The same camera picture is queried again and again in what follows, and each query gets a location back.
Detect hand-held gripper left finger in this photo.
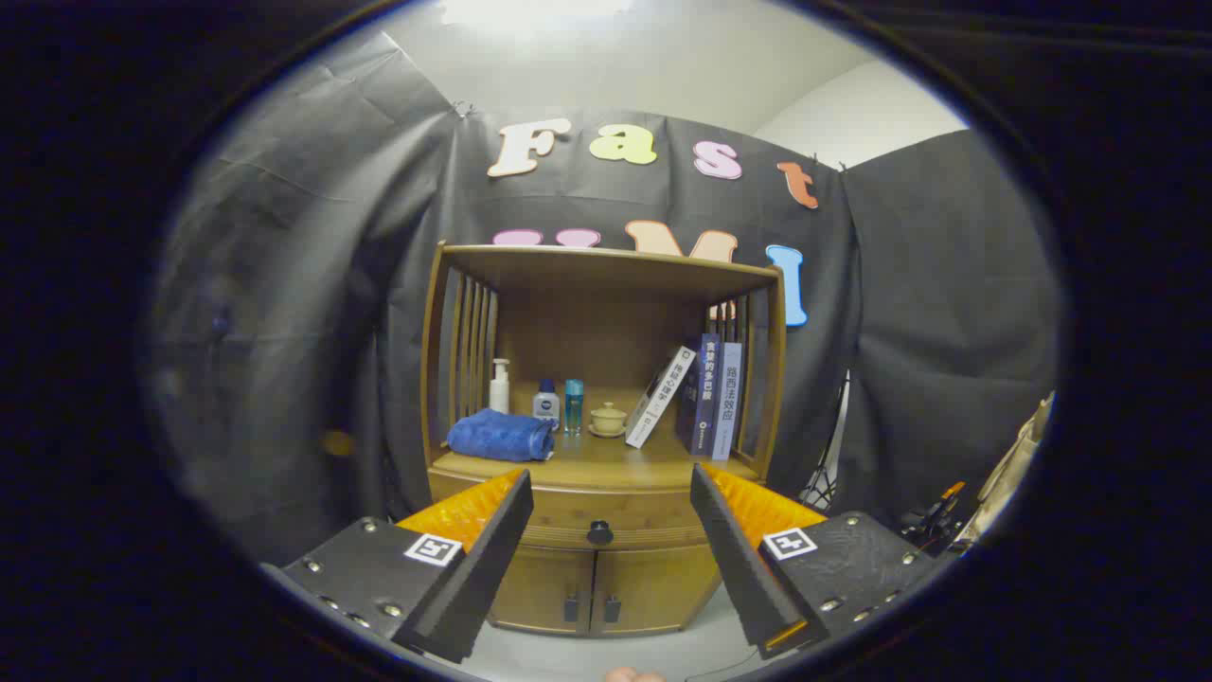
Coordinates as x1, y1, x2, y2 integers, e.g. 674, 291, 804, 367
260, 467, 535, 664

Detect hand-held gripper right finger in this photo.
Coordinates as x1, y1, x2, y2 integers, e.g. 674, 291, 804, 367
689, 462, 955, 661

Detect wooden drawer with black knob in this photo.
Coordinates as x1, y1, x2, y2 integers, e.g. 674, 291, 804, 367
428, 474, 758, 552

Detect wooden cabinet door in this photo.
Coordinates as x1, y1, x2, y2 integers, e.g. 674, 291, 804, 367
592, 547, 721, 634
488, 547, 596, 634

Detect wooden cabinet countertop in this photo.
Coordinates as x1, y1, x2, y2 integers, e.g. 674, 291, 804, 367
428, 379, 763, 492

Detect wooden cabinet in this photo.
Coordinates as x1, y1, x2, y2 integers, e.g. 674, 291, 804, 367
419, 242, 787, 637

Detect black tripod stand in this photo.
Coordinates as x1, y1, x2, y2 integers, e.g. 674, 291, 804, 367
800, 369, 850, 512

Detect folded blue towel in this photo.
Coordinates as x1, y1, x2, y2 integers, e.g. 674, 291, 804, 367
447, 408, 558, 463

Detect pale lavender book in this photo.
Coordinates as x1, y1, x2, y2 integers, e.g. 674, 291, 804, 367
710, 341, 744, 462

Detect dark blue book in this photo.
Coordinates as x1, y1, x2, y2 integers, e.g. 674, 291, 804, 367
675, 332, 722, 458

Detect white book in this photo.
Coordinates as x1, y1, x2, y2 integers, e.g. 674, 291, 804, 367
625, 345, 699, 449

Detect black clamp with orange tip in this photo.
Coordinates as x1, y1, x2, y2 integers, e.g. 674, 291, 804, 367
900, 481, 967, 555

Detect beige cloth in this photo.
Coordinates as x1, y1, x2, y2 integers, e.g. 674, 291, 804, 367
956, 390, 1057, 546

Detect black backdrop cloth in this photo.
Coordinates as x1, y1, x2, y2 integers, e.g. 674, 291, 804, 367
151, 28, 1061, 569

